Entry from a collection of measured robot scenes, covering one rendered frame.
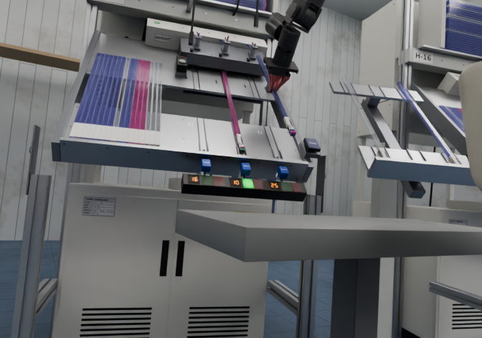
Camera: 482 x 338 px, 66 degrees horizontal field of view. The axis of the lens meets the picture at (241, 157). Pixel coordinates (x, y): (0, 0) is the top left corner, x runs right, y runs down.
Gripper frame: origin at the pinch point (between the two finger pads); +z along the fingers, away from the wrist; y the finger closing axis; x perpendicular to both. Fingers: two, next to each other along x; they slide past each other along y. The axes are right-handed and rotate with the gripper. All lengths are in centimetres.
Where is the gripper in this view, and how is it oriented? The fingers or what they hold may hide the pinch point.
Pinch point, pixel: (272, 89)
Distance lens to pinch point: 122.8
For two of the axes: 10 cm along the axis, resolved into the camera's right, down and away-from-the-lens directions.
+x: 1.6, 6.2, -7.6
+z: -2.3, 7.8, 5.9
